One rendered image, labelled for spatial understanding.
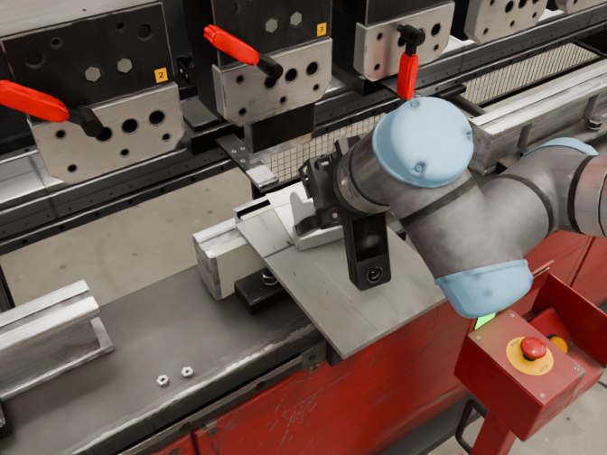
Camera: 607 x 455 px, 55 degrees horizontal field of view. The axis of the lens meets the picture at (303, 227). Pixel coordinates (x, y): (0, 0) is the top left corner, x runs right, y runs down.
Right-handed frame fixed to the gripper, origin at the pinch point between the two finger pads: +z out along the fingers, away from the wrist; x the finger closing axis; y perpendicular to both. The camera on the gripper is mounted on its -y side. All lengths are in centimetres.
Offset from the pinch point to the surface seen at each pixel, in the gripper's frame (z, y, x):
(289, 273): -2.3, -4.6, 6.8
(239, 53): -20.9, 17.9, 9.6
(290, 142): 0.3, 12.9, 0.5
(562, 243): 27, -15, -58
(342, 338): -10.1, -13.9, 5.0
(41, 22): -24.7, 22.4, 27.0
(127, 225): 161, 34, 24
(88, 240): 159, 32, 39
